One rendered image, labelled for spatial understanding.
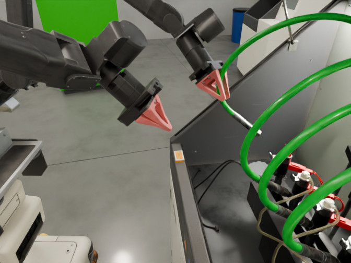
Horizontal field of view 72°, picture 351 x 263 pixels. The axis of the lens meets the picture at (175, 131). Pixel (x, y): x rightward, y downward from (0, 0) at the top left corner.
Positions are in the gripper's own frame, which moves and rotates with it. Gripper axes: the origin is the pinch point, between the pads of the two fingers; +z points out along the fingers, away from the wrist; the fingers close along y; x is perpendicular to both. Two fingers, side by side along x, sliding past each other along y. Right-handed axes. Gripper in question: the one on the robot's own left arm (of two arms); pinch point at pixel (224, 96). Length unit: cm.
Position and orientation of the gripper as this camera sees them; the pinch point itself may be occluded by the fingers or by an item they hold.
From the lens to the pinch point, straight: 66.1
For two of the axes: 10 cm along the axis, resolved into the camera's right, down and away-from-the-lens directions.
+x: -6.5, 4.8, 6.0
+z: 5.3, 8.4, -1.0
